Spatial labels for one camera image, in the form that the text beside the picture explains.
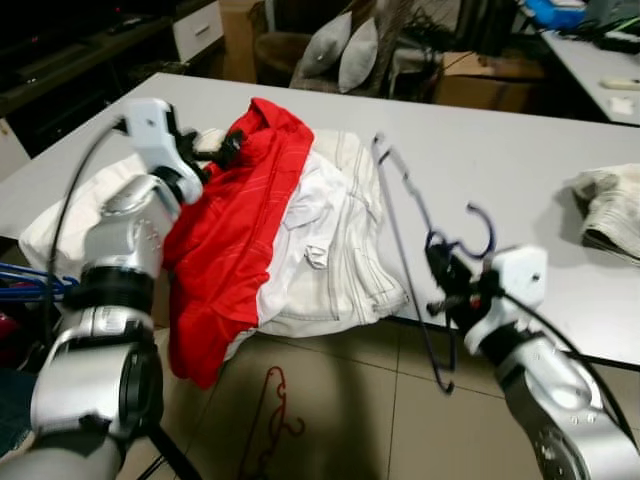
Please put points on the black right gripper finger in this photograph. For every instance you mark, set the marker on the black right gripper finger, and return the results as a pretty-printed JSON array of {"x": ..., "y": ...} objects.
[
  {"x": 450, "y": 262},
  {"x": 440, "y": 278}
]

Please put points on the purple plastic hanger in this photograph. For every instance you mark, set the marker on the purple plastic hanger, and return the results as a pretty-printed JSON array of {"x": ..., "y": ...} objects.
[{"x": 493, "y": 235}]

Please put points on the red striped polo shirt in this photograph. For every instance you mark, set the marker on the red striped polo shirt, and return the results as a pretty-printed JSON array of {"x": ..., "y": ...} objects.
[{"x": 240, "y": 230}]

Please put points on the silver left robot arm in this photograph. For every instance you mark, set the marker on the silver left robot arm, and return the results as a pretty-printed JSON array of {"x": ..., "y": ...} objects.
[{"x": 100, "y": 370}]

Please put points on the red plastic hanger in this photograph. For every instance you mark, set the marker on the red plastic hanger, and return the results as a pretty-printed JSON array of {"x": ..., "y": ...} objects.
[{"x": 270, "y": 375}]

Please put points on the cream denim jacket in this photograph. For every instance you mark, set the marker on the cream denim jacket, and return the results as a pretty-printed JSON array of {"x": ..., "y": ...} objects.
[{"x": 355, "y": 270}]

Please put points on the brown round chair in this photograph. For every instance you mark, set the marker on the brown round chair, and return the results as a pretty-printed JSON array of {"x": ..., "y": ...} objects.
[{"x": 278, "y": 55}]

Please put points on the tall brown cardboard box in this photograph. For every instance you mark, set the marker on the tall brown cardboard box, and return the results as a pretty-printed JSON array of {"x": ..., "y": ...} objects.
[{"x": 240, "y": 40}]

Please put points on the white drawer cabinet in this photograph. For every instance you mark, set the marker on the white drawer cabinet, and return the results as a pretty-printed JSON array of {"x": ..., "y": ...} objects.
[{"x": 198, "y": 28}]

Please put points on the grey pillow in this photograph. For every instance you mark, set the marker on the grey pillow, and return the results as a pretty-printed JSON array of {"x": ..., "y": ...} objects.
[
  {"x": 325, "y": 48},
  {"x": 360, "y": 60}
]

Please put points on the crumpled cream denim garment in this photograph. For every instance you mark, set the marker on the crumpled cream denim garment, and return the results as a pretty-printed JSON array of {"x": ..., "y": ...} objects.
[{"x": 610, "y": 210}]

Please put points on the small white card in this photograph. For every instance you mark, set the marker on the small white card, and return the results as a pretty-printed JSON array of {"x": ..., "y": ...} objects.
[{"x": 621, "y": 104}]

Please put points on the flat brown cardboard box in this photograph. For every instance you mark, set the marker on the flat brown cardboard box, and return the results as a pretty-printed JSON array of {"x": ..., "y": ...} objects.
[{"x": 490, "y": 90}]

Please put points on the beige oblong object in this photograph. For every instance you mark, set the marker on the beige oblong object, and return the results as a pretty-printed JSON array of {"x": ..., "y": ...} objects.
[{"x": 618, "y": 84}]

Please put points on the blue box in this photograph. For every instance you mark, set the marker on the blue box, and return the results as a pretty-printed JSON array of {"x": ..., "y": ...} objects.
[{"x": 555, "y": 12}]

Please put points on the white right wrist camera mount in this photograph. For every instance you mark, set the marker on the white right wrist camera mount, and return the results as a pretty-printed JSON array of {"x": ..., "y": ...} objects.
[{"x": 515, "y": 280}]

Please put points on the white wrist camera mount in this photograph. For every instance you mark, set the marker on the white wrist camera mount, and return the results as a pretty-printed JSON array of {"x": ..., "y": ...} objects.
[
  {"x": 515, "y": 280},
  {"x": 150, "y": 125}
]

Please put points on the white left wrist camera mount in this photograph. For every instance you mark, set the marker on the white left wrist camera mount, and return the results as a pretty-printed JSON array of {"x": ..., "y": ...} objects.
[{"x": 150, "y": 125}]

